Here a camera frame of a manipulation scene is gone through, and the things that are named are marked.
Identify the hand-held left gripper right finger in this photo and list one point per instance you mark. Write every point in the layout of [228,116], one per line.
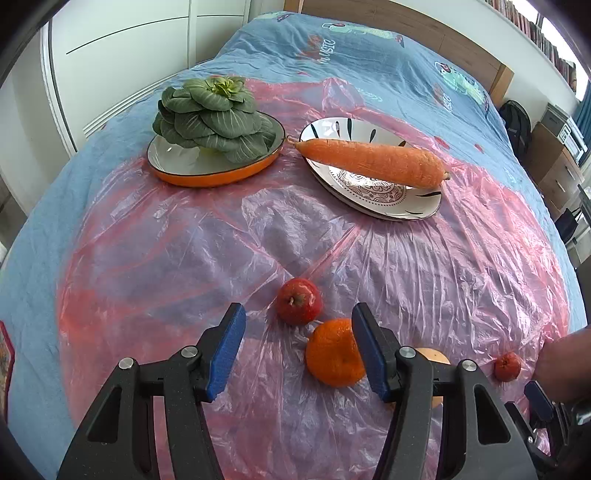
[371,353]

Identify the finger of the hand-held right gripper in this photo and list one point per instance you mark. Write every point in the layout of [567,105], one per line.
[521,420]
[538,399]

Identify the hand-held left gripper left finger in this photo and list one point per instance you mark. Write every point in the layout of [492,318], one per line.
[226,353]

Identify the orange mandarin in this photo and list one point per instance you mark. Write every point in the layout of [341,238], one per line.
[332,353]

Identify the small reddish tangerine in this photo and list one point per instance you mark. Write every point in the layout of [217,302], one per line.
[507,367]

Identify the pale yellow orange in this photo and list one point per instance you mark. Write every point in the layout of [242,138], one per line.
[436,356]

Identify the red apple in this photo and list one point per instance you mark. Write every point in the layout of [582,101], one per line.
[298,302]

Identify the red plastic sheet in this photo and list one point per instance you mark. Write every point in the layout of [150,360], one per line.
[184,254]

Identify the patterned white plate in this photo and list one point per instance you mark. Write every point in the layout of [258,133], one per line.
[369,196]

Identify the navy tote bag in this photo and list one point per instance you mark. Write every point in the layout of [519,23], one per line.
[569,226]

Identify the orange rimmed plate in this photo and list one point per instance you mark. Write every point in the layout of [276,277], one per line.
[184,168]

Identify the large carrot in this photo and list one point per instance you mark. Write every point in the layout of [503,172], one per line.
[378,159]

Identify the red patterned cloth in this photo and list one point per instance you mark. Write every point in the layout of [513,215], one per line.
[5,364]

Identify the wooden drawer cabinet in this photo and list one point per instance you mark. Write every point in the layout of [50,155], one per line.
[556,177]

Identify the green bok choy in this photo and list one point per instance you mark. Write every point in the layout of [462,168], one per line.
[212,120]

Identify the white printer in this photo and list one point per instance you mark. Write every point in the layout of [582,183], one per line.
[565,134]

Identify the black backpack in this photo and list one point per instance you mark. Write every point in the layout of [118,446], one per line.
[516,127]

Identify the teal curtain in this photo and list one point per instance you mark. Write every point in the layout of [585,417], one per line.
[582,108]

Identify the white wardrobe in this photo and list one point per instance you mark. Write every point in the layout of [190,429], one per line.
[138,46]

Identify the wooden headboard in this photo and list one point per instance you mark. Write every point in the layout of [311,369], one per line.
[438,32]

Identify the row of books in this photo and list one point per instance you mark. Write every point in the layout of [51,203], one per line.
[535,34]

